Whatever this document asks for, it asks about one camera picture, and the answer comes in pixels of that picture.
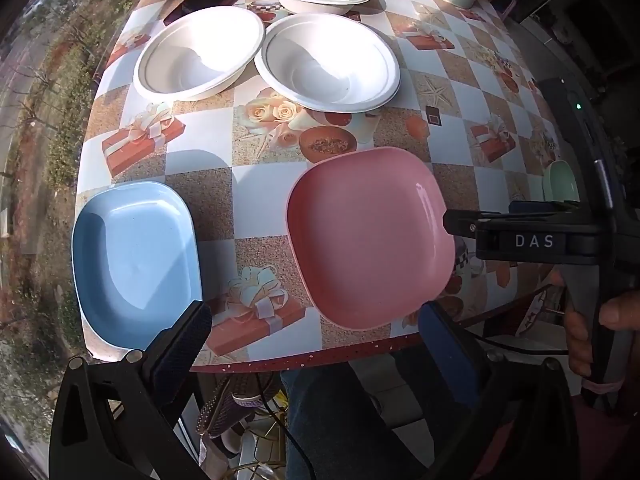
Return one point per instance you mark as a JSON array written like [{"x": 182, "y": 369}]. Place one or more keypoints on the pink square plate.
[{"x": 365, "y": 240}]

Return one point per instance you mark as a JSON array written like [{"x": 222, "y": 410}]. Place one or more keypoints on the checkered printed tablecloth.
[{"x": 220, "y": 180}]

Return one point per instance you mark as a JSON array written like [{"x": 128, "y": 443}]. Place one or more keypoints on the light green bowl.
[{"x": 560, "y": 185}]

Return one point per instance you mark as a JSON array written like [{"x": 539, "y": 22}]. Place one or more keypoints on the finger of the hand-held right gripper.
[
  {"x": 542, "y": 206},
  {"x": 460, "y": 221}
]

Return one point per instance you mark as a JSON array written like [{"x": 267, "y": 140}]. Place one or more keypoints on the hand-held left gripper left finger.
[{"x": 182, "y": 345}]

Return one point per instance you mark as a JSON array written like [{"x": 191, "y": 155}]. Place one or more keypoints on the person's right hand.
[{"x": 577, "y": 345}]

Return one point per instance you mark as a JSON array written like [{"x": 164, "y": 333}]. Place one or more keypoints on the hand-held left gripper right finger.
[{"x": 442, "y": 355}]

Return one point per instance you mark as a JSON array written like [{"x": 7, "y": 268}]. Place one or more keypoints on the red plastic object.
[{"x": 500, "y": 5}]

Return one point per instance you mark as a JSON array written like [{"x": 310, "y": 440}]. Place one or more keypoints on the person's leg in jeans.
[{"x": 340, "y": 420}]

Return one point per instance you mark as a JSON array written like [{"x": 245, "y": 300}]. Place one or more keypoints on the blue square plate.
[{"x": 130, "y": 255}]

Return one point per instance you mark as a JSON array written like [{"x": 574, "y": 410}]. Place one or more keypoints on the patterned slipper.
[{"x": 225, "y": 405}]

